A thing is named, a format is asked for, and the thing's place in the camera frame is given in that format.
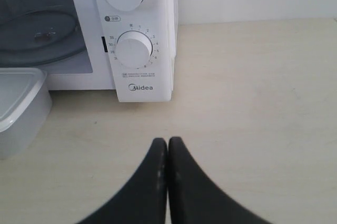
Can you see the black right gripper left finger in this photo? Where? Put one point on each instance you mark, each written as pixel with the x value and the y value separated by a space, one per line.
pixel 143 198

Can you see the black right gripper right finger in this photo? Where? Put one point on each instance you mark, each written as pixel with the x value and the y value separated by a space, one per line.
pixel 194 197

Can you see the translucent plastic food container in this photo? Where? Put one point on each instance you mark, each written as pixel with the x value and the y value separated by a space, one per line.
pixel 25 106

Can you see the white Midea microwave oven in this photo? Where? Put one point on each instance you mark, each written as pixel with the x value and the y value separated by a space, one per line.
pixel 97 68

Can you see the glass microwave turntable plate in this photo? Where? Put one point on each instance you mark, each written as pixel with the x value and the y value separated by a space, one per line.
pixel 40 37

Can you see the white lower timer knob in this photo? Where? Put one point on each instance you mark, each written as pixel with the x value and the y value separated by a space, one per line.
pixel 133 49

